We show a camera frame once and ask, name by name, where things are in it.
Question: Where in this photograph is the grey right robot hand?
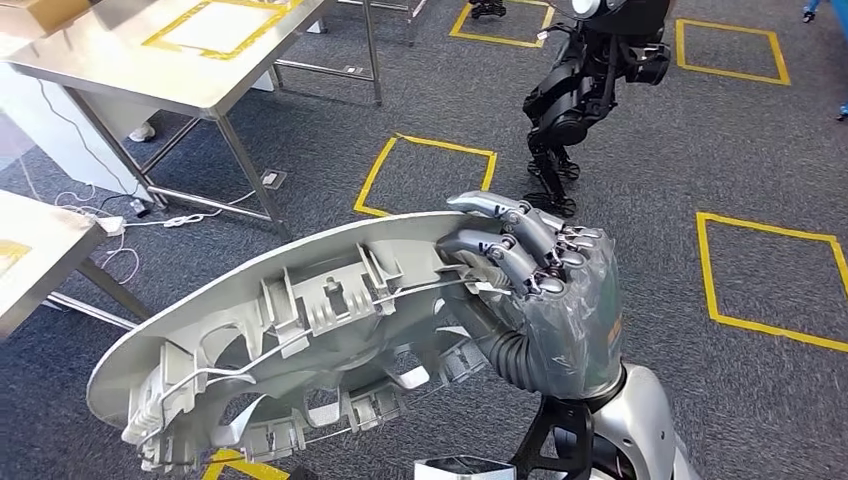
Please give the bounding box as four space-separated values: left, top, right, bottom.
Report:
433 190 624 401

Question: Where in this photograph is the grey plastic wheel cover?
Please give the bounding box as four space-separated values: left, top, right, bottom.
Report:
86 210 525 473

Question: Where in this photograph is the white desk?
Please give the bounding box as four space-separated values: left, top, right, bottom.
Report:
0 62 155 203

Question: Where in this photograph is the brown cardboard box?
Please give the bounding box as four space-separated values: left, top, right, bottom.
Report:
0 0 92 34

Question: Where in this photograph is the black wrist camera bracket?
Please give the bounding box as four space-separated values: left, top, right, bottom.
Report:
510 396 594 480

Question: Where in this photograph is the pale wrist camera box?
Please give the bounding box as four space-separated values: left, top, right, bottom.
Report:
413 455 517 480

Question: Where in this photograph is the white floor cable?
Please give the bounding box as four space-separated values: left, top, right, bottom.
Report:
19 79 260 287

